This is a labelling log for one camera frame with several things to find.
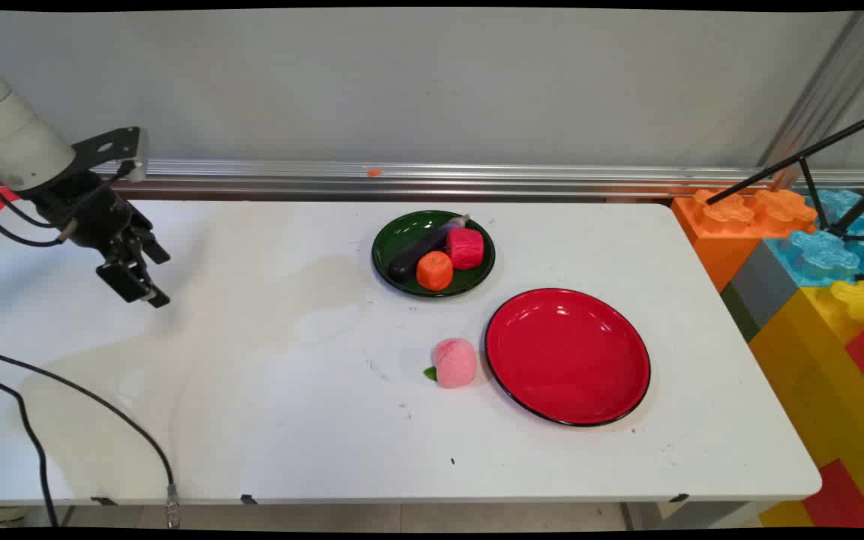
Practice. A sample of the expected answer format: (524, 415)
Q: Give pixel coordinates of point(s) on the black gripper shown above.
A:
(91, 206)

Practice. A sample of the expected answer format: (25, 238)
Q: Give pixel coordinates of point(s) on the orange toy fruit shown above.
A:
(434, 271)

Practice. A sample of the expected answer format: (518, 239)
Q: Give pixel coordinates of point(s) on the blue foam building block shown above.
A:
(822, 255)

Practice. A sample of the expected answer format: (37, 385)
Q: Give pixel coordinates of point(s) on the black tripod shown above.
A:
(814, 154)

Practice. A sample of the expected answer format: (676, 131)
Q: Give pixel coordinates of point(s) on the red toy fruit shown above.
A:
(465, 248)

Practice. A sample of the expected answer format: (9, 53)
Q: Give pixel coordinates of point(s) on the aluminium rail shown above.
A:
(477, 180)

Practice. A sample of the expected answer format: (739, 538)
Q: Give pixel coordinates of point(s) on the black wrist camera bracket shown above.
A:
(123, 142)

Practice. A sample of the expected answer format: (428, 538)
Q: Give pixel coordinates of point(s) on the gray foam building block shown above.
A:
(762, 289)

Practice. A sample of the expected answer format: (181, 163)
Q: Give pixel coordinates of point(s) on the purple toy eggplant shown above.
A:
(424, 246)

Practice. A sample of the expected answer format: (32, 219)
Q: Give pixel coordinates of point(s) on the red plate black rim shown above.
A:
(567, 356)

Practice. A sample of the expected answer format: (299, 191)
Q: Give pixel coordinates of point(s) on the pink toy peach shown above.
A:
(454, 363)

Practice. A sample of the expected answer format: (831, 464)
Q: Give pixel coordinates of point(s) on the colourful giant toy blocks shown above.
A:
(814, 360)

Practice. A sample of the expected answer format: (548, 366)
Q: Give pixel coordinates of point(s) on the dark green plate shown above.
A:
(402, 234)

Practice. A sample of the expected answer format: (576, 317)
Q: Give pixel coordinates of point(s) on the orange foam building block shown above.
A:
(724, 225)

